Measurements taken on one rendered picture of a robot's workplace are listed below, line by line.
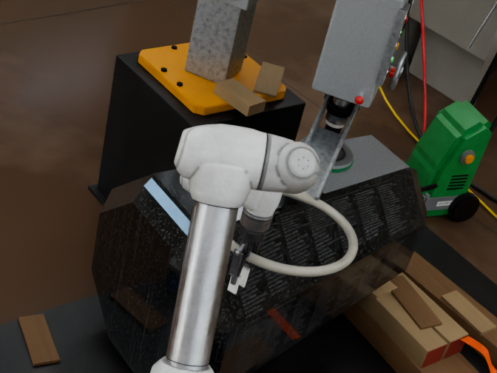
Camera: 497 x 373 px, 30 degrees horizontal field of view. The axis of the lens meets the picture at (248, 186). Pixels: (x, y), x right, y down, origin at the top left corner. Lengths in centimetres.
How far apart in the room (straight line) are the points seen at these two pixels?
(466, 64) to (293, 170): 409
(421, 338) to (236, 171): 194
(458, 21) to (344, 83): 265
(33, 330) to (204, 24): 139
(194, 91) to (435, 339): 140
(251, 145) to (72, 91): 324
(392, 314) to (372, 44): 121
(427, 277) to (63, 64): 244
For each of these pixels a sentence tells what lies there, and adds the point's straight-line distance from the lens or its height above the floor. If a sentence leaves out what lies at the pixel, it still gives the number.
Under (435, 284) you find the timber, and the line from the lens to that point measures 430.
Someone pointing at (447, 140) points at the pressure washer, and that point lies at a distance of 470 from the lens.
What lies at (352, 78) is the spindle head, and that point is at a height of 121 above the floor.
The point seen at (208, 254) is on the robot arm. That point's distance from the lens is 206.
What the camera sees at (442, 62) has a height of 19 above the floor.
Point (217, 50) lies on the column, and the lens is 385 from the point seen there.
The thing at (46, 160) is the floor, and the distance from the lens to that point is 463.
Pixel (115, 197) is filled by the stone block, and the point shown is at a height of 62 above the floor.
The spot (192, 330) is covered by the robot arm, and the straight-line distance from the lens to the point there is 210.
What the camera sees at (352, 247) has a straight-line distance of 294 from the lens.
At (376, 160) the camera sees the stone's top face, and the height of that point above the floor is 82.
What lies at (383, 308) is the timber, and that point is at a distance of 389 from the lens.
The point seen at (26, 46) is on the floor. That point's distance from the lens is 560.
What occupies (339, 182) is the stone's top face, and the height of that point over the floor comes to 82.
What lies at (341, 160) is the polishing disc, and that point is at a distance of 349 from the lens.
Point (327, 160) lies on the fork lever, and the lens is 329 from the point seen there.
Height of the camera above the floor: 266
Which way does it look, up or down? 34 degrees down
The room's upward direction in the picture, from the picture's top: 15 degrees clockwise
